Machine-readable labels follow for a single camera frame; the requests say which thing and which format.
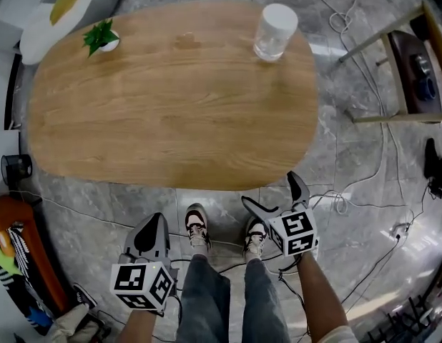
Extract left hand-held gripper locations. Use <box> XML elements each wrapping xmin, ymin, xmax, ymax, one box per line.
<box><xmin>109</xmin><ymin>212</ymin><xmax>180</xmax><ymax>314</ymax></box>

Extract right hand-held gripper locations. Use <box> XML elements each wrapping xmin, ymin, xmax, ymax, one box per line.
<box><xmin>240</xmin><ymin>170</ymin><xmax>320</xmax><ymax>257</ymax></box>

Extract person's left forearm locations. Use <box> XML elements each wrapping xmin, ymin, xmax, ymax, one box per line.
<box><xmin>116</xmin><ymin>308</ymin><xmax>158</xmax><ymax>343</ymax></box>

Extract person's right forearm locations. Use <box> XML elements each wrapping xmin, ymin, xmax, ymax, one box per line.
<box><xmin>297</xmin><ymin>251</ymin><xmax>350</xmax><ymax>336</ymax></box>

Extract oval wooden coffee table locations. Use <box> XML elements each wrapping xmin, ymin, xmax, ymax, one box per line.
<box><xmin>26</xmin><ymin>0</ymin><xmax>319</xmax><ymax>192</ymax></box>

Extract person's right sneaker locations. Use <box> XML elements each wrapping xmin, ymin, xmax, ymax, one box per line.
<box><xmin>242</xmin><ymin>216</ymin><xmax>269</xmax><ymax>264</ymax></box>

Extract person's sneaker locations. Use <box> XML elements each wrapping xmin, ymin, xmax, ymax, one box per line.
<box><xmin>185</xmin><ymin>202</ymin><xmax>212</xmax><ymax>256</ymax></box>
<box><xmin>242</xmin><ymin>216</ymin><xmax>269</xmax><ymax>264</ymax></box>

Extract person's left sneaker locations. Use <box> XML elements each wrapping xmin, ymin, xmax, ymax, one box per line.
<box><xmin>185</xmin><ymin>202</ymin><xmax>212</xmax><ymax>256</ymax></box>

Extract person's left jeans leg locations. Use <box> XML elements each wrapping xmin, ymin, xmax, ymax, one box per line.
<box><xmin>175</xmin><ymin>254</ymin><xmax>232</xmax><ymax>343</ymax></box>

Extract person's jeans leg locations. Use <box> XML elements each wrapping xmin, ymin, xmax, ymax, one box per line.
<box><xmin>175</xmin><ymin>254</ymin><xmax>232</xmax><ymax>343</ymax></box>
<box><xmin>241</xmin><ymin>257</ymin><xmax>292</xmax><ymax>343</ymax></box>

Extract black and white loose sneaker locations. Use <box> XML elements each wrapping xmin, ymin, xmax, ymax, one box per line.
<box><xmin>72</xmin><ymin>282</ymin><xmax>98</xmax><ymax>311</ymax></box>

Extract person's right jeans leg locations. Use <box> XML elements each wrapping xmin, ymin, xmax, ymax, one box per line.
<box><xmin>241</xmin><ymin>257</ymin><xmax>292</xmax><ymax>343</ymax></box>

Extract orange padded seat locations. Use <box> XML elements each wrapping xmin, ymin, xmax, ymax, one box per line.
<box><xmin>0</xmin><ymin>195</ymin><xmax>70</xmax><ymax>314</ymax></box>

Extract white power strip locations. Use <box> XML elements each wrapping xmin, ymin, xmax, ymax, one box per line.
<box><xmin>391</xmin><ymin>221</ymin><xmax>412</xmax><ymax>239</ymax></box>

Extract black graphic print bag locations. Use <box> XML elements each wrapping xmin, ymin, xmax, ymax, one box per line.
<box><xmin>0</xmin><ymin>222</ymin><xmax>54</xmax><ymax>337</ymax></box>

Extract person's white sleeve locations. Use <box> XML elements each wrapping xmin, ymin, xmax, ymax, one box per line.
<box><xmin>316</xmin><ymin>324</ymin><xmax>359</xmax><ymax>343</ymax></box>

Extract black round container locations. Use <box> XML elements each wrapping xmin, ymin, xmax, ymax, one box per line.
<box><xmin>0</xmin><ymin>154</ymin><xmax>34</xmax><ymax>187</ymax></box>

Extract black stand foot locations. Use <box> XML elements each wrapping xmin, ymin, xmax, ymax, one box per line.
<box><xmin>423</xmin><ymin>137</ymin><xmax>442</xmax><ymax>200</ymax></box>

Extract clear jar with white lid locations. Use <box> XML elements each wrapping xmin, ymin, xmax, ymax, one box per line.
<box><xmin>252</xmin><ymin>2</ymin><xmax>300</xmax><ymax>63</ymax></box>

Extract blue cup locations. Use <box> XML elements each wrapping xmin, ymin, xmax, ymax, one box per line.
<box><xmin>416</xmin><ymin>76</ymin><xmax>438</xmax><ymax>101</ymax></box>

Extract small plant in white pot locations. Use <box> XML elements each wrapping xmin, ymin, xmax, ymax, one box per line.
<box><xmin>82</xmin><ymin>18</ymin><xmax>121</xmax><ymax>58</ymax></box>

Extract black cable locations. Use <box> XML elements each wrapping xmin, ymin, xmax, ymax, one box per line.
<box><xmin>278</xmin><ymin>184</ymin><xmax>431</xmax><ymax>337</ymax></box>

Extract white cable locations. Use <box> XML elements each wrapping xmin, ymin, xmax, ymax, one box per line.
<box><xmin>291</xmin><ymin>0</ymin><xmax>415</xmax><ymax>228</ymax></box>

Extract black wire rack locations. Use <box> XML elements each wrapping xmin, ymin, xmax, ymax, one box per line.
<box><xmin>366</xmin><ymin>294</ymin><xmax>437</xmax><ymax>343</ymax></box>

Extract wooden frame chair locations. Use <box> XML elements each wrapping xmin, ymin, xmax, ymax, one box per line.
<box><xmin>338</xmin><ymin>0</ymin><xmax>442</xmax><ymax>125</ymax></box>

